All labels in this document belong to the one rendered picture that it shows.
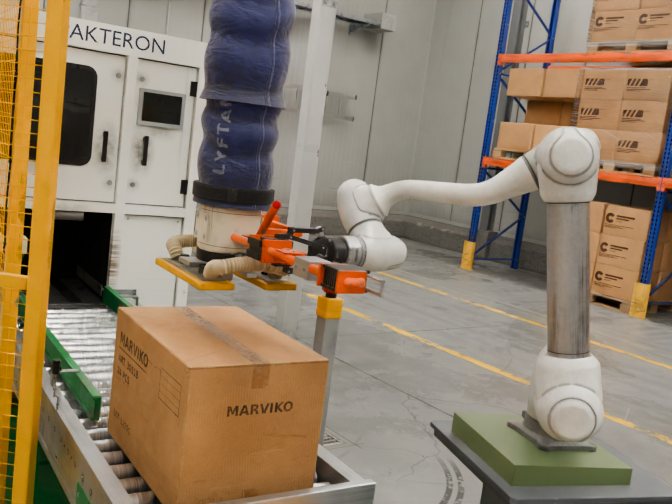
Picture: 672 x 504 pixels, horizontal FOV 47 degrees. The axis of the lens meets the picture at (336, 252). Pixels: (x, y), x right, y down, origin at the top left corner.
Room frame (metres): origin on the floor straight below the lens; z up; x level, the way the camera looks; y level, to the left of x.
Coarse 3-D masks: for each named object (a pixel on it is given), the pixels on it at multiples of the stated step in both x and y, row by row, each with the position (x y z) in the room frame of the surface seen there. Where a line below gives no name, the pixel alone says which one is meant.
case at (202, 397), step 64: (128, 320) 2.20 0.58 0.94; (192, 320) 2.24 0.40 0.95; (256, 320) 2.34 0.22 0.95; (128, 384) 2.16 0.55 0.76; (192, 384) 1.80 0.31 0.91; (256, 384) 1.89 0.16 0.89; (320, 384) 2.00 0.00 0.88; (128, 448) 2.11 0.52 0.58; (192, 448) 1.80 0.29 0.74; (256, 448) 1.90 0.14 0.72
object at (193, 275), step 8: (160, 264) 2.17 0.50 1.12; (168, 264) 2.13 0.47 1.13; (176, 264) 2.12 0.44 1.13; (184, 264) 2.14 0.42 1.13; (200, 264) 2.03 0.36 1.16; (176, 272) 2.07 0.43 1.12; (184, 272) 2.05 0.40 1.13; (192, 272) 2.04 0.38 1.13; (200, 272) 2.03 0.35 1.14; (184, 280) 2.02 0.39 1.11; (192, 280) 1.97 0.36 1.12; (200, 280) 1.97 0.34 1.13; (208, 280) 1.97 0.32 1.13; (216, 280) 1.98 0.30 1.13; (224, 280) 2.00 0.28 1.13; (200, 288) 1.93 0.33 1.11; (208, 288) 1.95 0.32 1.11; (216, 288) 1.96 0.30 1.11; (224, 288) 1.97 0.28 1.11; (232, 288) 1.98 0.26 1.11
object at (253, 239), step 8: (248, 240) 1.94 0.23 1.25; (256, 240) 1.90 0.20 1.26; (264, 240) 1.89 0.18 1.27; (272, 240) 1.90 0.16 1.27; (280, 240) 1.91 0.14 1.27; (288, 240) 1.93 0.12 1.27; (248, 248) 1.95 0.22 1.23; (256, 248) 1.92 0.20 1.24; (264, 248) 1.89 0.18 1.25; (280, 248) 1.91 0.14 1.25; (288, 248) 1.93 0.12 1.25; (248, 256) 1.95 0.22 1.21; (256, 256) 1.90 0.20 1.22; (264, 256) 1.89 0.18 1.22
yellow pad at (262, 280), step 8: (256, 272) 2.16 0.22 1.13; (264, 272) 2.13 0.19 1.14; (248, 280) 2.12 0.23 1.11; (256, 280) 2.08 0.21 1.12; (264, 280) 2.08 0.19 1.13; (272, 280) 2.08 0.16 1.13; (280, 280) 2.09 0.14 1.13; (288, 280) 2.10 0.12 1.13; (264, 288) 2.04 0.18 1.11; (272, 288) 2.05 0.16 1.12; (280, 288) 2.06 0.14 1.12; (288, 288) 2.08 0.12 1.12
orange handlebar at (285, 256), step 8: (272, 224) 2.46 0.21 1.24; (280, 224) 2.42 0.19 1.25; (272, 232) 2.27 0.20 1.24; (280, 232) 2.28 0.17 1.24; (240, 240) 2.02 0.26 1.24; (272, 248) 1.89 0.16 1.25; (272, 256) 1.87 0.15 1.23; (280, 256) 1.83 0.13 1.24; (288, 256) 1.81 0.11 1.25; (288, 264) 1.82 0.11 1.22; (312, 264) 1.72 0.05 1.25; (312, 272) 1.71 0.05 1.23; (344, 280) 1.60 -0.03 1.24; (352, 280) 1.60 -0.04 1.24; (360, 280) 1.61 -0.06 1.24
